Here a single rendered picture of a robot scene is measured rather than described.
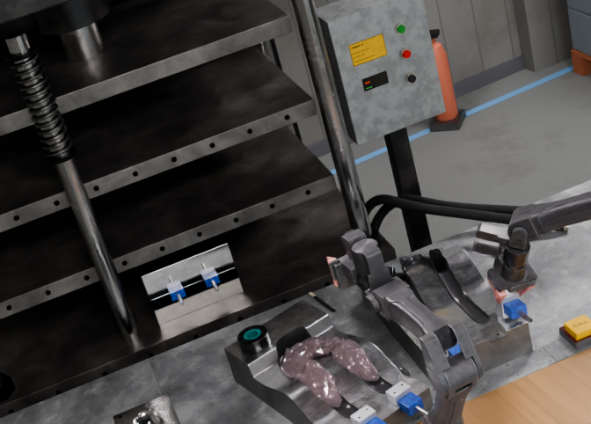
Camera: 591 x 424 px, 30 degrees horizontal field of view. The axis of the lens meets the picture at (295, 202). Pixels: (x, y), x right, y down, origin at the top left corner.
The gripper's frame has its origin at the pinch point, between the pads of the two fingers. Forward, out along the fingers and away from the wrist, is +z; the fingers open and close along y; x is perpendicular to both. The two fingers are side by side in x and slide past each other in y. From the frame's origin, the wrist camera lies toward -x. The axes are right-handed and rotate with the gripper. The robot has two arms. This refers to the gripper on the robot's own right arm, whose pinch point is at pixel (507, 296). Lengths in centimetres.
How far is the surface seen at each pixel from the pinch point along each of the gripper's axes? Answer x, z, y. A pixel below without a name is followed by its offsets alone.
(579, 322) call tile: 9.6, 6.0, -15.2
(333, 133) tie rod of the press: -73, 5, 16
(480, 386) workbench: 14.6, 10.9, 13.7
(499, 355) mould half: 9.4, 9.2, 6.0
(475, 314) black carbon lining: -3.8, 9.0, 5.9
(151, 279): -67, 36, 76
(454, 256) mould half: -24.4, 11.3, 1.4
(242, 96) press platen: -102, 8, 34
